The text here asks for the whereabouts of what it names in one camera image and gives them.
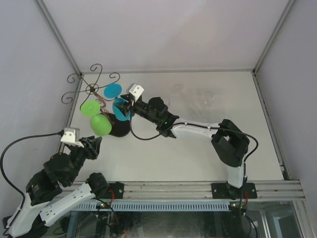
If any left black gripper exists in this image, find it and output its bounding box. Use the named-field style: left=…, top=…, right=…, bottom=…
left=66, top=135, right=103, bottom=184

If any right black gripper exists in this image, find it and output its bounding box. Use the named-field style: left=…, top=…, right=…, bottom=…
left=115, top=93, right=159, bottom=125

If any blue plastic wine glass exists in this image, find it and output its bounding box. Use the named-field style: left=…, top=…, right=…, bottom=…
left=104, top=83, right=130, bottom=121

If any green plastic wine glass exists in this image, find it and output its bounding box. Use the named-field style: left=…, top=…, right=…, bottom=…
left=80, top=100, right=112, bottom=136

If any copper wire wine glass rack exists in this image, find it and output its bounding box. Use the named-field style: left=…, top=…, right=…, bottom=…
left=61, top=63, right=131, bottom=137

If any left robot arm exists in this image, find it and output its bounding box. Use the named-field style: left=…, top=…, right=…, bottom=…
left=2, top=136, right=109, bottom=238

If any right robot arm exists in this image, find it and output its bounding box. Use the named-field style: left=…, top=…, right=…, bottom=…
left=113, top=94, right=250, bottom=198

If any lying clear flute left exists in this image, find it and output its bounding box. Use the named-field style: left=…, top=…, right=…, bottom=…
left=171, top=84, right=198, bottom=119

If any lying clear flute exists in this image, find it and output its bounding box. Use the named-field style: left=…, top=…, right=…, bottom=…
left=196, top=88, right=214, bottom=109
left=171, top=84, right=198, bottom=119

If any lying clear flute right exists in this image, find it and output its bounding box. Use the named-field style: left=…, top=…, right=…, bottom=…
left=196, top=88, right=214, bottom=109

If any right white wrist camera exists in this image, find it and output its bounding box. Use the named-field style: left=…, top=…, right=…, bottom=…
left=127, top=83, right=144, bottom=102

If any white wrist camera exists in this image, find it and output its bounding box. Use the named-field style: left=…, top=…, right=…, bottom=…
left=60, top=127, right=84, bottom=147
left=127, top=83, right=144, bottom=102

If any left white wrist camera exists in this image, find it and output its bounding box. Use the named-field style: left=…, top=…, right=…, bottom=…
left=60, top=127, right=84, bottom=147

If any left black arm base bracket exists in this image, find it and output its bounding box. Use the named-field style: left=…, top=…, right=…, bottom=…
left=105, top=182, right=124, bottom=199

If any left black camera cable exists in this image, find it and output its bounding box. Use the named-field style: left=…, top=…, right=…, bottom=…
left=0, top=131, right=65, bottom=219

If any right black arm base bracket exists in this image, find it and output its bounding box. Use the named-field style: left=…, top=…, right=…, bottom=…
left=211, top=182, right=258, bottom=200

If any grey slotted cable duct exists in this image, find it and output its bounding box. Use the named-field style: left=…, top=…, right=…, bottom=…
left=70, top=200, right=230, bottom=212

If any aluminium front rail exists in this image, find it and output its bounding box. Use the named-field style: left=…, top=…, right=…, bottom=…
left=61, top=180, right=308, bottom=200

